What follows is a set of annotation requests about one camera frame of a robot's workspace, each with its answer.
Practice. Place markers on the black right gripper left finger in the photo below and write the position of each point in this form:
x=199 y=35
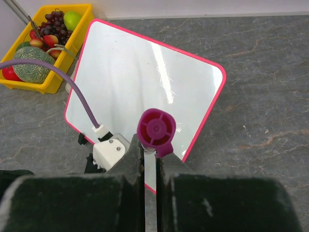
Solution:
x=99 y=202

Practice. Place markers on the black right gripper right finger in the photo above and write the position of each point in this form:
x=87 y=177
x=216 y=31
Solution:
x=191 y=202

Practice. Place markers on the white marker purple cap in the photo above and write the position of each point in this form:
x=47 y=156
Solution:
x=155 y=131

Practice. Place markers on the pink framed whiteboard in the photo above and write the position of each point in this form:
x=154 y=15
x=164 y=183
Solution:
x=122 y=73

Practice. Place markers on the white whiteboard eraser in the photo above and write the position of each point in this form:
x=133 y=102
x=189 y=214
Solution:
x=68 y=86

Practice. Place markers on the red tomato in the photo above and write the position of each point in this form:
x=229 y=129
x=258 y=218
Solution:
x=9 y=74

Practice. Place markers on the dark green lime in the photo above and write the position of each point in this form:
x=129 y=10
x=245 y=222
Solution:
x=22 y=45

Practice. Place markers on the dark red grape bunch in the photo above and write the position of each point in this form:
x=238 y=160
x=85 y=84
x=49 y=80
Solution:
x=55 y=26

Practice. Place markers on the light green apple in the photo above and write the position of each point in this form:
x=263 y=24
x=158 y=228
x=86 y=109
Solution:
x=71 y=20

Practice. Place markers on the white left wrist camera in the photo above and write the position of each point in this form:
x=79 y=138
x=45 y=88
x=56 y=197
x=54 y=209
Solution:
x=110 y=148

